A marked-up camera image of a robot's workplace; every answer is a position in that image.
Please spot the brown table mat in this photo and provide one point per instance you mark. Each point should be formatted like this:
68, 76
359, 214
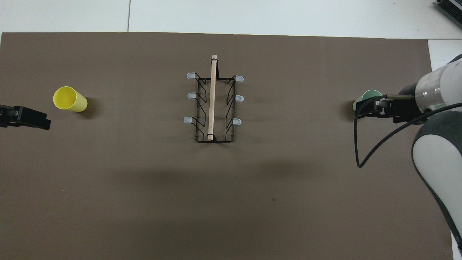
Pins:
144, 180

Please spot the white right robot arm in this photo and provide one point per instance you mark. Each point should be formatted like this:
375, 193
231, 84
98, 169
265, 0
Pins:
433, 159

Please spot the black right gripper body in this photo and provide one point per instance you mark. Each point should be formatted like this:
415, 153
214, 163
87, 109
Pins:
408, 108

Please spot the yellow plastic cup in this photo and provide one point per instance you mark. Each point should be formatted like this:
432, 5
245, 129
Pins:
70, 99

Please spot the grey ribbed device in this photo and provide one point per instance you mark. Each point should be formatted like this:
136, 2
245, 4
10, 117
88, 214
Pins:
450, 8

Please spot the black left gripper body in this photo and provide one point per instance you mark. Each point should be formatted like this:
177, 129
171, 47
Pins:
8, 116

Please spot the pale green plastic cup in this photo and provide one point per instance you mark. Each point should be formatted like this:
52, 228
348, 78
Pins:
370, 94

